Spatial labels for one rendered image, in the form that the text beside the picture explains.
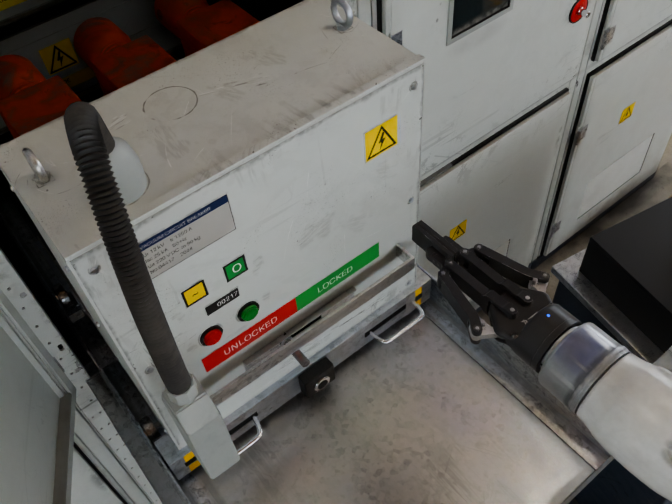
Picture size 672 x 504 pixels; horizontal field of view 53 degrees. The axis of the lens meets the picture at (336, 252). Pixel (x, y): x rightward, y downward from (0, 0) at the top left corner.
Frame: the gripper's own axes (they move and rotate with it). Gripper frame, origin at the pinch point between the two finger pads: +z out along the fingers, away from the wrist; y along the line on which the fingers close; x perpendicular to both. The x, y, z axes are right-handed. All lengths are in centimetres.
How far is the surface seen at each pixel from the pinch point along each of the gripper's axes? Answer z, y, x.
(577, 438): -22.3, 12.3, -38.0
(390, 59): 16.7, 7.2, 16.0
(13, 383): 35, -53, -21
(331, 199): 13.6, -6.0, 2.1
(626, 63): 39, 110, -46
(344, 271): 13.5, -5.0, -14.3
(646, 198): 35, 149, -123
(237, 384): 9.7, -27.7, -17.1
